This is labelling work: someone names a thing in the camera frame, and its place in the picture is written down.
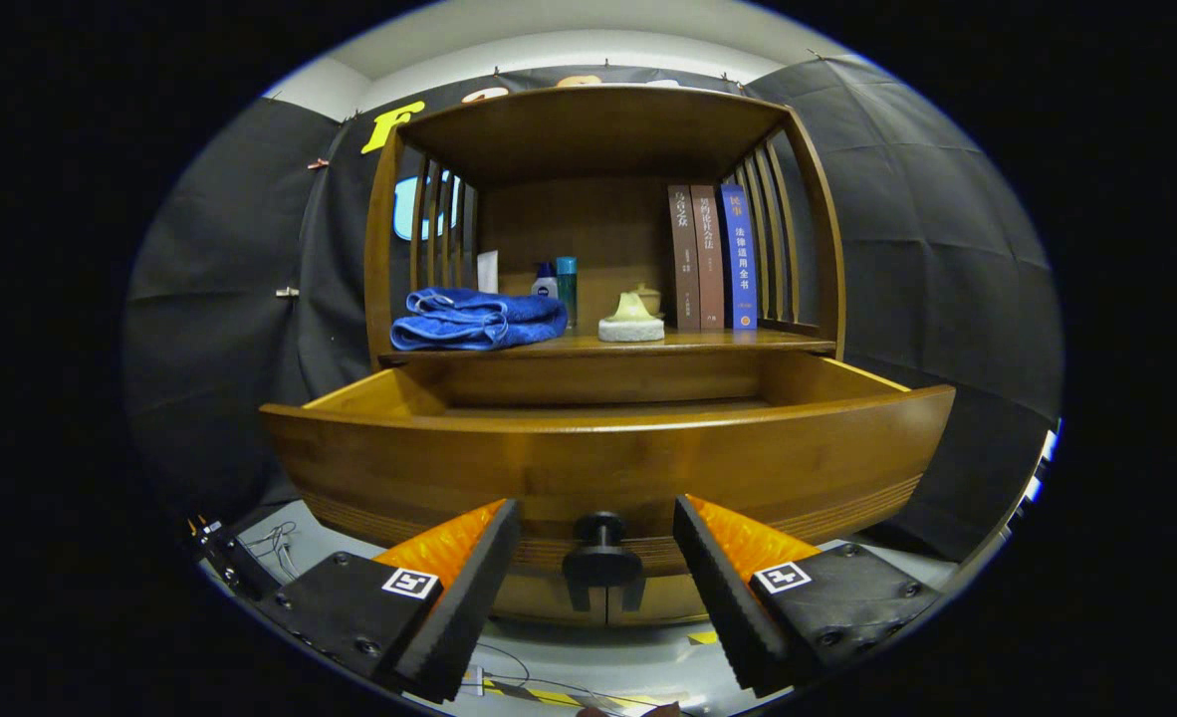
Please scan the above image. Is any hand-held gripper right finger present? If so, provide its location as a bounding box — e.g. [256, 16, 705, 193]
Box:
[672, 494, 940, 698]

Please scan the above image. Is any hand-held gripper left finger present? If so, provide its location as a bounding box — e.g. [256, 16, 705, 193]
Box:
[255, 498, 523, 704]

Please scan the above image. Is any wooden drawer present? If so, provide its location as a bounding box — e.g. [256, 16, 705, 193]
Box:
[260, 351, 956, 581]

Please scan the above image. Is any wooden cabinet door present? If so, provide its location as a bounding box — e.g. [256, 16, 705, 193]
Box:
[494, 574, 606, 628]
[605, 574, 711, 628]

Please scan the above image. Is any brown wooden cabinet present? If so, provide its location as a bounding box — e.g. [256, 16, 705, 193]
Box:
[260, 84, 956, 628]

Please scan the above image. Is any yellow black striped tape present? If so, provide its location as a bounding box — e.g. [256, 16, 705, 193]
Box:
[482, 679, 651, 711]

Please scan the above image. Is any black electronic box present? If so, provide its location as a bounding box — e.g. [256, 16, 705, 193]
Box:
[190, 518, 281, 600]

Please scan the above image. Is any folded blue towel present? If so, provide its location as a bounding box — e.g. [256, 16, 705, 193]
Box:
[390, 287, 570, 352]

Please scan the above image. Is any teal bottle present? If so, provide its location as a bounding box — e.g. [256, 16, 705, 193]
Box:
[556, 256, 580, 328]

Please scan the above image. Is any white sheet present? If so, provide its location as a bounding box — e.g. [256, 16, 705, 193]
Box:
[1007, 418, 1059, 539]

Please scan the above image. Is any reddish brown book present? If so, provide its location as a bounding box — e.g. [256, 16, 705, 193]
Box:
[691, 184, 727, 331]

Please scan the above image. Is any blue book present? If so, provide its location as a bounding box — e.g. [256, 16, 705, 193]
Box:
[720, 183, 758, 331]

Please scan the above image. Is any dark brown book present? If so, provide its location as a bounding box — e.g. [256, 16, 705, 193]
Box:
[668, 184, 701, 332]

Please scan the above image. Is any black backdrop cloth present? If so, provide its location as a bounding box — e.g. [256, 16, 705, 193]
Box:
[122, 55, 1064, 559]

